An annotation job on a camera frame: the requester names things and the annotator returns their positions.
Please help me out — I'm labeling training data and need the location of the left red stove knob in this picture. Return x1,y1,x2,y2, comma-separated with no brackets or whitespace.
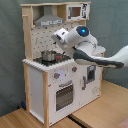
54,73,60,79

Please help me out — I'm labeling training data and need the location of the red stove knob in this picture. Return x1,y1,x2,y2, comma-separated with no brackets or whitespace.
71,65,78,73
54,73,60,79

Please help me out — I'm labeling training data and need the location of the grey cabinet door handle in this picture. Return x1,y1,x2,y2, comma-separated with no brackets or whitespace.
82,76,86,90

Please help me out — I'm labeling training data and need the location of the right red stove knob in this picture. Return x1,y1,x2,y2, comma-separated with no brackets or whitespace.
71,65,78,73

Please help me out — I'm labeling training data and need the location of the grey range hood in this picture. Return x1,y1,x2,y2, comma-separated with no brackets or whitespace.
35,6,64,27

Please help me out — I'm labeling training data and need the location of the black toy stovetop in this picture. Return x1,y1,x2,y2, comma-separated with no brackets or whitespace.
35,53,70,67

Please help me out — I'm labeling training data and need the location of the wooden toy kitchen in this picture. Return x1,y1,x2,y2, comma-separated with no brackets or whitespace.
22,2,102,127

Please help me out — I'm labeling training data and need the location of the toy oven door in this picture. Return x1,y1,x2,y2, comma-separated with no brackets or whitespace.
56,80,74,111

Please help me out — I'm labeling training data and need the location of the white toy microwave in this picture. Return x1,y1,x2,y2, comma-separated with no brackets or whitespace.
67,4,89,20

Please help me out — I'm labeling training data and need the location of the grey ice dispenser panel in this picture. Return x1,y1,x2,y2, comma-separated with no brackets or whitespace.
87,66,96,83

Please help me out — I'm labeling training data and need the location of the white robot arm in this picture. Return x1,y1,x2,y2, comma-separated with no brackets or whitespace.
51,25,128,69

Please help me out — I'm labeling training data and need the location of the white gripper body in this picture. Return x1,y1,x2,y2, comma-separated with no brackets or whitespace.
51,28,68,43

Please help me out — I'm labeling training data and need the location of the small metal pot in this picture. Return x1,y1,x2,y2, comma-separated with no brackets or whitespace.
41,50,56,61

